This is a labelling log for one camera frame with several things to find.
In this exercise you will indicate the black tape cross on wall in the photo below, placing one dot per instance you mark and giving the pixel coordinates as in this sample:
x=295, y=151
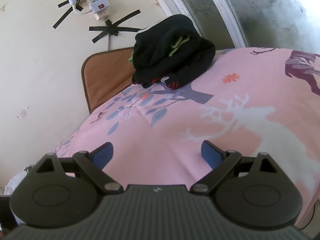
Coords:
x=113, y=28

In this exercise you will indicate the white power strip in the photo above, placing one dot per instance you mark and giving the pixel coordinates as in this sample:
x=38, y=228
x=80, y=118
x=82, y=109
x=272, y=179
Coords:
x=99, y=9

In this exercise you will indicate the black red patterned folded garment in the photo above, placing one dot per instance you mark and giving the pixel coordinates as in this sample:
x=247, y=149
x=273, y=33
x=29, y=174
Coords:
x=162, y=79

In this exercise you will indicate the folded grey white t-shirt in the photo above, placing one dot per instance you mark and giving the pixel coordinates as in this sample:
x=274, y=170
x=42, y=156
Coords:
x=16, y=180

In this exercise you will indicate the black green white knit sweater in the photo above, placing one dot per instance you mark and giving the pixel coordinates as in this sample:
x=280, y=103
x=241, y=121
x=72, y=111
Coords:
x=173, y=50

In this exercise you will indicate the brown cushion pad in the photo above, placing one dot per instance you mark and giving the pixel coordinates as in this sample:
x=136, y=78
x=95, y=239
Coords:
x=106, y=74

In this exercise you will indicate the pink floral bed sheet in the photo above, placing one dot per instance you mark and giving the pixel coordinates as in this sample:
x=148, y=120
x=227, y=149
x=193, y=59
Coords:
x=250, y=100

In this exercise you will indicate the upper black tape cross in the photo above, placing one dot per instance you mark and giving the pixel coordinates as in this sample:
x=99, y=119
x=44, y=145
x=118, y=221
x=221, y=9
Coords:
x=63, y=17

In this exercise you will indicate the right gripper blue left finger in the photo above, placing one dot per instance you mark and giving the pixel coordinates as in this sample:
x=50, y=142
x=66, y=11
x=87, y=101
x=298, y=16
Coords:
x=91, y=166

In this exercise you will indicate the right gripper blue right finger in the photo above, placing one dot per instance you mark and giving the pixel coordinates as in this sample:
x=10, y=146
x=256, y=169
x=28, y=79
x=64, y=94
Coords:
x=222, y=164

